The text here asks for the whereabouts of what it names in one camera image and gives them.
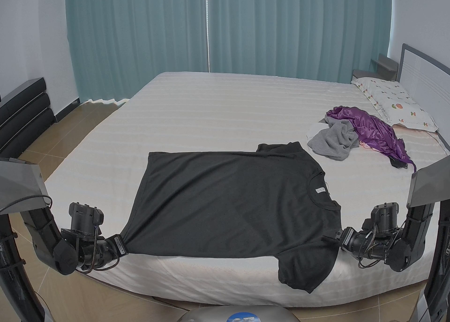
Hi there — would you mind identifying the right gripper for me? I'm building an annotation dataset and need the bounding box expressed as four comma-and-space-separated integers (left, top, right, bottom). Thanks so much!
340, 228, 370, 257

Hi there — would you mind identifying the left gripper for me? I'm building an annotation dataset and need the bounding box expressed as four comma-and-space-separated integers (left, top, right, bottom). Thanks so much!
100, 233, 128, 261

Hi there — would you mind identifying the black T-shirt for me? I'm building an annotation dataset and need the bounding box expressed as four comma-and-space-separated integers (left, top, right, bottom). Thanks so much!
121, 141, 343, 294

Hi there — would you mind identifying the bed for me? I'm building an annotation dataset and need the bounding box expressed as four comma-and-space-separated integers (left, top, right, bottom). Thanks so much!
45, 43, 450, 307

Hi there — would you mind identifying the grey garment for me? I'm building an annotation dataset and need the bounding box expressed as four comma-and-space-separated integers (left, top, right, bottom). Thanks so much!
307, 119, 360, 161

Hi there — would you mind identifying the purple satin garment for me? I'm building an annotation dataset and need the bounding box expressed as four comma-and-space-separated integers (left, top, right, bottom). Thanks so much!
325, 106, 417, 174

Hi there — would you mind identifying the white garment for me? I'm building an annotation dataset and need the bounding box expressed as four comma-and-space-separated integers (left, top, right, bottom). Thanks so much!
305, 122, 329, 142

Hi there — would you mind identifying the white printed pillow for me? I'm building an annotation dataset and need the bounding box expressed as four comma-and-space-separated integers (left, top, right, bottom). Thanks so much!
351, 77, 439, 133

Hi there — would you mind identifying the black chest of drawers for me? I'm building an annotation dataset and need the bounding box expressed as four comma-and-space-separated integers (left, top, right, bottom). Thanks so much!
0, 78, 56, 149

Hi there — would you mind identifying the grey bedside table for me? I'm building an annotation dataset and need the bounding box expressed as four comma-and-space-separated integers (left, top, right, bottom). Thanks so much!
352, 53, 399, 80

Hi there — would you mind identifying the blue-green curtain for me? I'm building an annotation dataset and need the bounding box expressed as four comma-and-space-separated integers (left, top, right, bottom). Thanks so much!
66, 0, 211, 101
207, 0, 394, 84

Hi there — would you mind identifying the black cable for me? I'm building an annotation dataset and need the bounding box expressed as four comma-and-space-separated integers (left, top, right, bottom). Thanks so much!
0, 194, 53, 214
357, 257, 384, 269

